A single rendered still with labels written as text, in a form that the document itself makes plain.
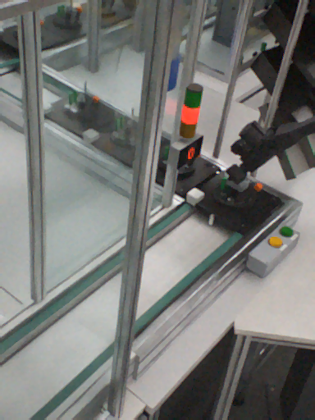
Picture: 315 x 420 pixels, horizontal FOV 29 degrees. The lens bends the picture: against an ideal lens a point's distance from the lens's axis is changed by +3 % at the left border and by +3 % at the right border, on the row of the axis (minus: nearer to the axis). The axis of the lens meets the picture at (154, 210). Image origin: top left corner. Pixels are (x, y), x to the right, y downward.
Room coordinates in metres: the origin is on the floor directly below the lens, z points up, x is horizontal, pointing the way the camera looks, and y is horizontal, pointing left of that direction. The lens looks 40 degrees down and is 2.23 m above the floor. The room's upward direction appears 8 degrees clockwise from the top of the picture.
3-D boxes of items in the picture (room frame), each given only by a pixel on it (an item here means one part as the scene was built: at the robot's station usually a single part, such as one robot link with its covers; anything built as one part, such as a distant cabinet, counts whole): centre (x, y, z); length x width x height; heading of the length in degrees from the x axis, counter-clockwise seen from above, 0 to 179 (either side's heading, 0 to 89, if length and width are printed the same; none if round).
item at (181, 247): (1.39, -0.08, 0.91); 0.84 x 0.28 x 0.10; 146
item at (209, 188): (1.62, -0.27, 0.96); 0.24 x 0.24 x 0.02; 56
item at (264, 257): (1.43, -0.40, 0.93); 0.21 x 0.07 x 0.06; 146
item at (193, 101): (1.53, -0.07, 1.38); 0.05 x 0.05 x 0.05
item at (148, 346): (1.31, -0.24, 0.91); 0.89 x 0.06 x 0.11; 146
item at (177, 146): (1.53, -0.07, 1.29); 0.12 x 0.05 x 0.25; 146
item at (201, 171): (1.76, -0.06, 1.01); 0.24 x 0.24 x 0.13; 56
